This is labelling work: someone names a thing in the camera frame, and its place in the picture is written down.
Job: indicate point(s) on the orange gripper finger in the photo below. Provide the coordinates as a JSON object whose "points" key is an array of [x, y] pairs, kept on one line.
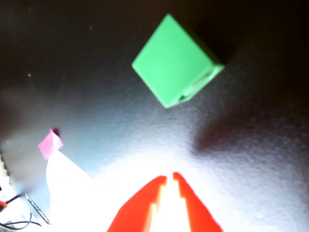
{"points": [[137, 210], [198, 215]]}

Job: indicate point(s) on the green cube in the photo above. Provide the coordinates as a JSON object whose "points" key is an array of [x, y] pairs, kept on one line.
{"points": [[169, 62]]}

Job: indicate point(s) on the white numbered grid sheet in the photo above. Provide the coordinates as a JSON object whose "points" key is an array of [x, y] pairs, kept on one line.
{"points": [[65, 183]]}

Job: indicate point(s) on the black striped scale strip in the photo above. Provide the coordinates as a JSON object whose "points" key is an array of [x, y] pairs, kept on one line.
{"points": [[38, 209]]}

